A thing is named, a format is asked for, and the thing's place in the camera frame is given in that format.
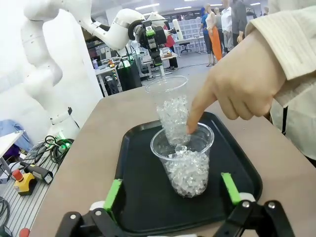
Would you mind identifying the black office stool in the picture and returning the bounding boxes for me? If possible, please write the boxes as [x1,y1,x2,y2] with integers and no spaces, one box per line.
[178,41,193,54]

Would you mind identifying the black control cabinet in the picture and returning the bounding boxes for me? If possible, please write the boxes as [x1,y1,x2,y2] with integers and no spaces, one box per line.
[116,60,143,92]

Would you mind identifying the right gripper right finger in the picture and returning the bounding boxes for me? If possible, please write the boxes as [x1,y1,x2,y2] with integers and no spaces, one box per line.
[214,172,291,237]

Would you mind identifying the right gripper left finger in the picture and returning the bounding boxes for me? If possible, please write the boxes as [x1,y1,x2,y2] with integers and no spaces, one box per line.
[54,178,124,237]

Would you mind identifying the person's right forearm cream sleeve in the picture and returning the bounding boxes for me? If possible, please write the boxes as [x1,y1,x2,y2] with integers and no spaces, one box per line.
[245,0,316,81]

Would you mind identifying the mannequin in grey jacket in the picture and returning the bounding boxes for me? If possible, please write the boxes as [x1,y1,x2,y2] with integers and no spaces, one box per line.
[231,0,248,44]

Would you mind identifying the clear plastic cup with ice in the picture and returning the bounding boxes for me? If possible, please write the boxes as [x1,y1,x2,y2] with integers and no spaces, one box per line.
[150,122,215,198]
[145,75,191,147]

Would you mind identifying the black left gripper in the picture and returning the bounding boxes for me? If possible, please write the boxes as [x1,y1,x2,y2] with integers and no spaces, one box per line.
[134,21,169,68]

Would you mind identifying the blue cloth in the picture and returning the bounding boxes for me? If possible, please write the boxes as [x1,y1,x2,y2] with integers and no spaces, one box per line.
[0,119,33,158]

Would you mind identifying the black plastic tray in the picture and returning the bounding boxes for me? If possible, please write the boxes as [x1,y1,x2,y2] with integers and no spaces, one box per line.
[115,111,264,237]

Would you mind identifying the person's torso cream shirt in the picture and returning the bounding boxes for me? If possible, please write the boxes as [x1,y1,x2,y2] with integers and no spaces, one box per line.
[269,79,316,171]

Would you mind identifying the black grey handheld switch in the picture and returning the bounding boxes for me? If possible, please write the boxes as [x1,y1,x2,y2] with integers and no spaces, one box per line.
[19,161,54,185]

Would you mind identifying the yellow emergency stop box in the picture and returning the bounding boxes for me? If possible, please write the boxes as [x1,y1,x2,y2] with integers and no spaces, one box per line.
[11,169,35,197]

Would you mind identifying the mannequin with orange skirt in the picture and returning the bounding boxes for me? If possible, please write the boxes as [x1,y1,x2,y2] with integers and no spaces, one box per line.
[204,3,223,67]

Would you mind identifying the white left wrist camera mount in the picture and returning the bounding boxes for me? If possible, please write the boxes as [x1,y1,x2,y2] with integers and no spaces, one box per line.
[164,20,185,40]

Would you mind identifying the person's right hand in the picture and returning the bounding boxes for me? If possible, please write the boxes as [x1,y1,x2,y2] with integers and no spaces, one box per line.
[185,31,288,136]

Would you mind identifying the black coiled cable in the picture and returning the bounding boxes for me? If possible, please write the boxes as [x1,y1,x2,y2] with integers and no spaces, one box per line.
[29,134,75,171]

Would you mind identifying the person in red top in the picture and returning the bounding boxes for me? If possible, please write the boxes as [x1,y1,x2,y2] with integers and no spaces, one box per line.
[163,21,179,72]

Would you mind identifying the mannequin in white shirt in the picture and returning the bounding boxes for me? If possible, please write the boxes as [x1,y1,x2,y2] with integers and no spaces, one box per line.
[221,0,235,54]

